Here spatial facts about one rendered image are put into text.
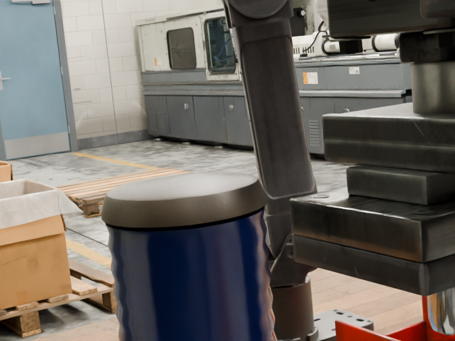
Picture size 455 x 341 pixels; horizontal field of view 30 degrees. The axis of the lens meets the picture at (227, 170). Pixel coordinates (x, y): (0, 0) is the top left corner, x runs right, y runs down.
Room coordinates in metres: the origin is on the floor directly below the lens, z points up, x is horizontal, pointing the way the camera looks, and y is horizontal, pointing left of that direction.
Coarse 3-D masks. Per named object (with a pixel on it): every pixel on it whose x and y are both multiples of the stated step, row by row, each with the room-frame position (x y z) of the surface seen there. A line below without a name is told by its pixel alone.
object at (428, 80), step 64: (448, 64) 0.44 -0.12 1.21; (384, 128) 0.44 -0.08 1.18; (448, 128) 0.40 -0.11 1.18; (320, 192) 0.47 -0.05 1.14; (384, 192) 0.43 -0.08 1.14; (448, 192) 0.41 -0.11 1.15; (320, 256) 0.44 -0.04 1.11; (384, 256) 0.40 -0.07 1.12; (448, 256) 0.38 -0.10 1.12; (448, 320) 0.39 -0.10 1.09
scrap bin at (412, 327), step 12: (336, 324) 0.78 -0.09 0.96; (348, 324) 0.76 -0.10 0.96; (420, 324) 0.83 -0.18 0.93; (336, 336) 0.78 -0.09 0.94; (348, 336) 0.76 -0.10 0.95; (360, 336) 0.75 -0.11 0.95; (372, 336) 0.73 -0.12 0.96; (384, 336) 0.72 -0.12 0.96; (396, 336) 0.81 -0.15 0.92; (408, 336) 0.82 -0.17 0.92; (420, 336) 0.83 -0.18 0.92; (432, 336) 0.83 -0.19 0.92; (444, 336) 0.81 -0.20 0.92
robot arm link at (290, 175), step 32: (224, 0) 0.89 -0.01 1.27; (288, 0) 0.85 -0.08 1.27; (256, 32) 0.85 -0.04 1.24; (288, 32) 0.85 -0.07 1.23; (256, 64) 0.85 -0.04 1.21; (288, 64) 0.86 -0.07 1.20; (256, 96) 0.86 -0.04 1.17; (288, 96) 0.86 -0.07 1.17; (256, 128) 0.86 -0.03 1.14; (288, 128) 0.86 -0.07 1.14; (256, 160) 0.88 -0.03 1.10; (288, 160) 0.86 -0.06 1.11; (288, 192) 0.85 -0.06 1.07; (288, 224) 0.85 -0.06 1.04
